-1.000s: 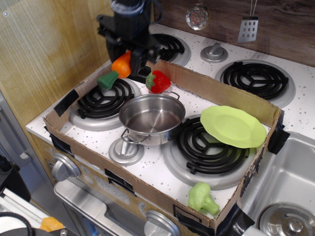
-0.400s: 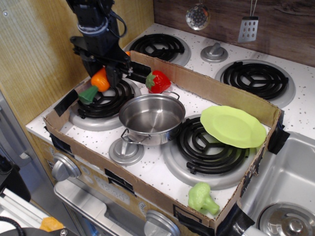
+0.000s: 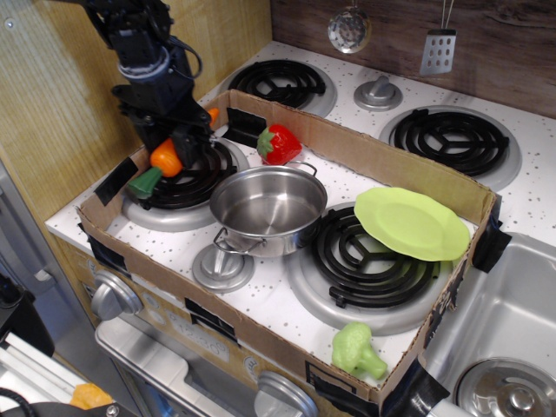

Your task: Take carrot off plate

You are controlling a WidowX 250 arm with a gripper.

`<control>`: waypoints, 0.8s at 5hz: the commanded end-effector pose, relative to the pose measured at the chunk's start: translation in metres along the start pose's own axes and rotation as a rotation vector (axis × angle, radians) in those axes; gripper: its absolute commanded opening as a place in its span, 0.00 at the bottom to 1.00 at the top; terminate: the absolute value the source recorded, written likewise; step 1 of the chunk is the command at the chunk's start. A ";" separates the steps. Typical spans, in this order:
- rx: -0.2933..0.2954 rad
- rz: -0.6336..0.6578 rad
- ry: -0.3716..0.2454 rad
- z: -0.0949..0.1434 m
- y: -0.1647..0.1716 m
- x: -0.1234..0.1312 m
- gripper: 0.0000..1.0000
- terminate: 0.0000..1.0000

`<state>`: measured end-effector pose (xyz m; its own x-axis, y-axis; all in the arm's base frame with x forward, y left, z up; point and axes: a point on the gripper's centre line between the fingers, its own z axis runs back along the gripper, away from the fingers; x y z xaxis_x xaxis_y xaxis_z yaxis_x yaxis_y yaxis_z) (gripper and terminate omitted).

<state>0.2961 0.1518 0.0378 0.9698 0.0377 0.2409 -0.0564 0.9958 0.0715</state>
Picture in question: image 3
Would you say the front silver stovetop knob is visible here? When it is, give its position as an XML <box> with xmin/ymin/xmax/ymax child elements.
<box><xmin>192</xmin><ymin>245</ymin><xmax>255</xmax><ymax>294</ymax></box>

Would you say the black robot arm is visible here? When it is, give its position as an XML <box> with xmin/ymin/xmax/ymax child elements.
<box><xmin>77</xmin><ymin>1</ymin><xmax>213</xmax><ymax>168</ymax></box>

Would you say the green toy broccoli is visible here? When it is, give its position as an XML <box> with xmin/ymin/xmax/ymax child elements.
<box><xmin>332</xmin><ymin>321</ymin><xmax>387</xmax><ymax>380</ymax></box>

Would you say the silver sink drain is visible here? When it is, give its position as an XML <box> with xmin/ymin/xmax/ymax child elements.
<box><xmin>453</xmin><ymin>358</ymin><xmax>555</xmax><ymax>416</ymax></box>

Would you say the red toy strawberry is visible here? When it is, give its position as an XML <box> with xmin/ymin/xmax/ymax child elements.
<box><xmin>256</xmin><ymin>124</ymin><xmax>302</xmax><ymax>165</ymax></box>

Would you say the orange sponge piece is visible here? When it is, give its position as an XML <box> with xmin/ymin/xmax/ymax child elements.
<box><xmin>69</xmin><ymin>383</ymin><xmax>114</xmax><ymax>410</ymax></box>

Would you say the back silver stovetop knob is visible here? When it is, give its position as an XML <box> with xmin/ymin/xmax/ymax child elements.
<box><xmin>354</xmin><ymin>76</ymin><xmax>403</xmax><ymax>111</ymax></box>

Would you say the silver oven knob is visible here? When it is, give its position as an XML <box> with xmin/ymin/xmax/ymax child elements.
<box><xmin>254</xmin><ymin>371</ymin><xmax>319</xmax><ymax>417</ymax></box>
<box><xmin>91</xmin><ymin>270</ymin><xmax>143</xmax><ymax>321</ymax></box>

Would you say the front right black burner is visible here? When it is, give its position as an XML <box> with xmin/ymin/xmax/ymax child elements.
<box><xmin>288</xmin><ymin>203</ymin><xmax>453</xmax><ymax>336</ymax></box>

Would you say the black cable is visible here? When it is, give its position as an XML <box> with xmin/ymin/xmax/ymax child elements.
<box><xmin>0</xmin><ymin>387</ymin><xmax>40</xmax><ymax>417</ymax></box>

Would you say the brown cardboard fence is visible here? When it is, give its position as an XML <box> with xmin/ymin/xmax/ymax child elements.
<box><xmin>77</xmin><ymin>91</ymin><xmax>500</xmax><ymax>414</ymax></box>

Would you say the left silver oven knob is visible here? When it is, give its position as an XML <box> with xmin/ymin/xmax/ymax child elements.
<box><xmin>91</xmin><ymin>270</ymin><xmax>143</xmax><ymax>321</ymax></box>

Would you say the stainless steel sink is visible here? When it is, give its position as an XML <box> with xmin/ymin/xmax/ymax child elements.
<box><xmin>425</xmin><ymin>234</ymin><xmax>555</xmax><ymax>416</ymax></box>

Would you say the right silver oven knob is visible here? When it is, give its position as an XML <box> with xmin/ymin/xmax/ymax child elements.
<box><xmin>254</xmin><ymin>371</ymin><xmax>319</xmax><ymax>417</ymax></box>

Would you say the back right black burner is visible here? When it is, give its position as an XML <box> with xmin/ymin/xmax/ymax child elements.
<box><xmin>379</xmin><ymin>105</ymin><xmax>522</xmax><ymax>191</ymax></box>

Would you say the hanging silver slotted spatula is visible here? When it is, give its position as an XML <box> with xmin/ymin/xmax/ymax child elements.
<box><xmin>420</xmin><ymin>1</ymin><xmax>457</xmax><ymax>76</ymax></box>

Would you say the silver stovetop knob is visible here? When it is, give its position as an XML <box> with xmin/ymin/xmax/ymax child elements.
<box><xmin>192</xmin><ymin>245</ymin><xmax>255</xmax><ymax>294</ymax></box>
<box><xmin>354</xmin><ymin>76</ymin><xmax>403</xmax><ymax>111</ymax></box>

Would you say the orange toy carrot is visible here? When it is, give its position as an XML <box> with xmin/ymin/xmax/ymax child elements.
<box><xmin>127</xmin><ymin>107</ymin><xmax>221</xmax><ymax>201</ymax></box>

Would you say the hanging silver strainer ladle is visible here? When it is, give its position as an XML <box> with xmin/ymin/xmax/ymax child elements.
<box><xmin>328</xmin><ymin>1</ymin><xmax>372</xmax><ymax>55</ymax></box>

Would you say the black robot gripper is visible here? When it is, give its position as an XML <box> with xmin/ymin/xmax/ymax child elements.
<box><xmin>112</xmin><ymin>64</ymin><xmax>213</xmax><ymax>169</ymax></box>

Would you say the silver oven door handle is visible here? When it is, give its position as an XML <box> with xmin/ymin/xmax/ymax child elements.
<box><xmin>96</xmin><ymin>319</ymin><xmax>229</xmax><ymax>416</ymax></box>

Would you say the light green plastic plate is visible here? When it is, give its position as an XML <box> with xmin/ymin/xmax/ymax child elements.
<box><xmin>354</xmin><ymin>188</ymin><xmax>471</xmax><ymax>261</ymax></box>

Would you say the small stainless steel pot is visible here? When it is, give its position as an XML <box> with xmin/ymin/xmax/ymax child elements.
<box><xmin>209</xmin><ymin>161</ymin><xmax>328</xmax><ymax>257</ymax></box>

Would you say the front left black burner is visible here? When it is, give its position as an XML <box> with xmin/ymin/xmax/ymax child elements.
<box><xmin>122</xmin><ymin>138</ymin><xmax>249</xmax><ymax>233</ymax></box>

